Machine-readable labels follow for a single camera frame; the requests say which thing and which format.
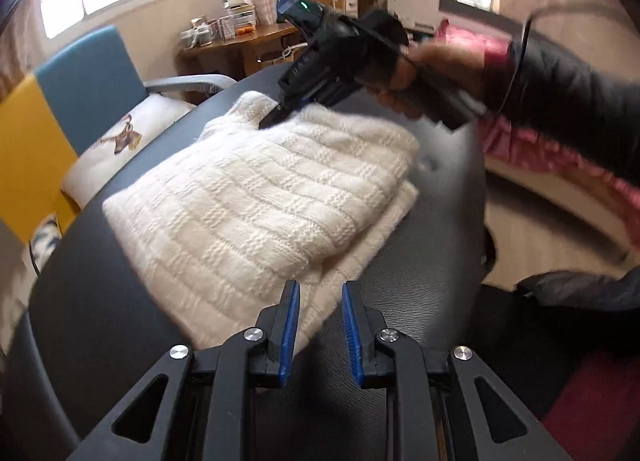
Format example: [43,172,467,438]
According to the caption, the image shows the grey yellow blue sofa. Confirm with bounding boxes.
[0,24,238,252]

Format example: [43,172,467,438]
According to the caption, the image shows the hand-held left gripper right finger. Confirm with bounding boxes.
[341,281,573,461]

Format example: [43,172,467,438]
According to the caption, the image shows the wooden desk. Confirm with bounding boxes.
[179,21,301,79]

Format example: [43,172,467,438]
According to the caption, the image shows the grey cable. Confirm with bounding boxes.
[500,0,631,112]

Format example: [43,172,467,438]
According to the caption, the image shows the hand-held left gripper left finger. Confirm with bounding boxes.
[67,279,302,461]

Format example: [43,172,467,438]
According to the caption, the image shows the pink ruffled bedding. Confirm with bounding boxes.
[432,21,640,262]

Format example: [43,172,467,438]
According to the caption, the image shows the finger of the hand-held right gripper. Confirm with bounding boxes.
[257,91,301,131]

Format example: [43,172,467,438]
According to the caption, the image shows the person's right forearm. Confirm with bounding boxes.
[505,31,640,182]

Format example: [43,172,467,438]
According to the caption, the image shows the deer print pillow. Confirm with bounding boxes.
[61,94,198,207]

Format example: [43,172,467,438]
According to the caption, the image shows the cream knit sweater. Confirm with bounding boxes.
[102,90,421,349]

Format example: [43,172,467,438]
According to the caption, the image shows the person's dark jacket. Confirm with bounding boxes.
[480,268,640,422]

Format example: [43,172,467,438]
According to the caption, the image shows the triangle pattern pillow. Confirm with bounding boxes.
[27,211,63,277]

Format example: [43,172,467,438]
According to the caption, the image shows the person's maroon pants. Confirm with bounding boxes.
[542,351,640,461]

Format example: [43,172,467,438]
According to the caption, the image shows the person's right hand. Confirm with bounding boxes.
[365,40,513,121]

